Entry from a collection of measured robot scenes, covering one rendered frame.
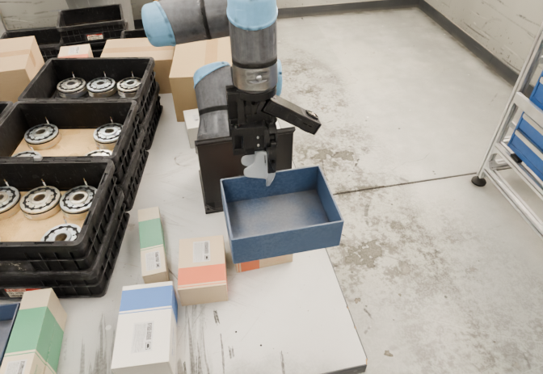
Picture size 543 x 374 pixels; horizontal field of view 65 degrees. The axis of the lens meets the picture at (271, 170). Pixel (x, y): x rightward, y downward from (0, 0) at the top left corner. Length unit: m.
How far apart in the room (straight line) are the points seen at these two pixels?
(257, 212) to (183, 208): 0.57
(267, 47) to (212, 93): 0.60
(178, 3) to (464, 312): 1.75
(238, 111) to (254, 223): 0.23
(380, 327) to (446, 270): 0.47
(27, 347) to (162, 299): 0.29
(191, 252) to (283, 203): 0.39
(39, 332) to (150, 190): 0.58
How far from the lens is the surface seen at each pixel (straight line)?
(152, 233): 1.26
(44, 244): 1.10
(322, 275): 1.21
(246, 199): 0.87
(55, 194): 1.32
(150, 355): 1.03
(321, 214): 0.85
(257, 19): 0.67
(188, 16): 0.77
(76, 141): 1.54
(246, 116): 0.75
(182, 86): 1.66
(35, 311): 1.14
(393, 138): 2.88
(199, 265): 1.14
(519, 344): 2.14
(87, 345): 1.19
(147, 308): 1.09
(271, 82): 0.71
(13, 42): 2.15
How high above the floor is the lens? 1.69
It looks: 42 degrees down
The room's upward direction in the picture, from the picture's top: straight up
